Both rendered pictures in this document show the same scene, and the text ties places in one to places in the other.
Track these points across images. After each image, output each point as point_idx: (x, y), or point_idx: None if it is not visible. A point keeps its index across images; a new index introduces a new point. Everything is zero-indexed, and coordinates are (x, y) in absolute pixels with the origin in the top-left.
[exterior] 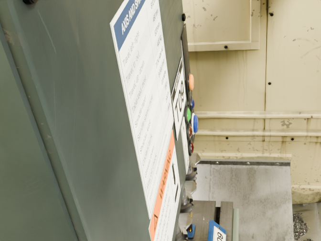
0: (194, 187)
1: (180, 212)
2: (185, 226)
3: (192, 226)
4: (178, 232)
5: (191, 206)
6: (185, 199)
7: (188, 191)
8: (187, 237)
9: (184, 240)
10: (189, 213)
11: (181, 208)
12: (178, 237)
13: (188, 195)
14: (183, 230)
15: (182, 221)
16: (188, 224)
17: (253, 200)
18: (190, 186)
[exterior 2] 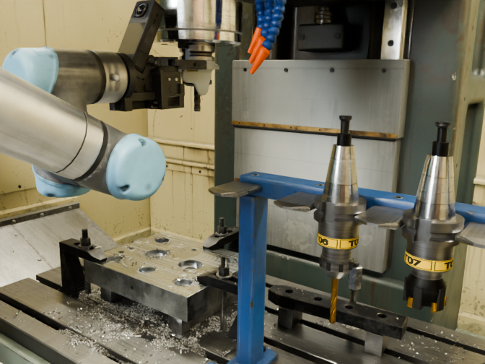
0: (480, 242)
1: (401, 219)
2: (361, 215)
3: (417, 305)
4: (328, 178)
5: (413, 227)
6: (418, 202)
7: (468, 234)
8: (339, 221)
9: (321, 201)
10: (406, 238)
11: (405, 212)
12: (325, 188)
13: (442, 222)
14: (346, 205)
15: (376, 216)
16: (363, 219)
17: None
18: (484, 237)
